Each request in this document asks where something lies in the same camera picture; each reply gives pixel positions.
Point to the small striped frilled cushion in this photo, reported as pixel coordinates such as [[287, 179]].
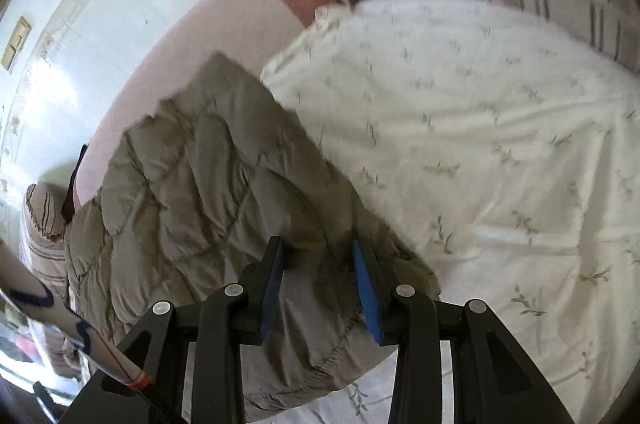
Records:
[[42, 234]]

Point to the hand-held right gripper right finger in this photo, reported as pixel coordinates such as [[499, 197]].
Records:
[[364, 289]]

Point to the beige wall switch plate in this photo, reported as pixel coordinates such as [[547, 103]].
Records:
[[16, 44]]

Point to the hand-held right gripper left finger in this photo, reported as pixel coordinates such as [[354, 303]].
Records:
[[273, 286]]

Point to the pink padded sofa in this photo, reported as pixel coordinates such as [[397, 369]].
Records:
[[200, 34]]

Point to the white printed tube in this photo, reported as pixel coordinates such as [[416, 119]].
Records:
[[60, 314]]

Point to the white floral bed sheet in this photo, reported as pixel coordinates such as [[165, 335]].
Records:
[[475, 144]]

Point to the grey hooded puffer jacket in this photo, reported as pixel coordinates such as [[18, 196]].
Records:
[[200, 184]]

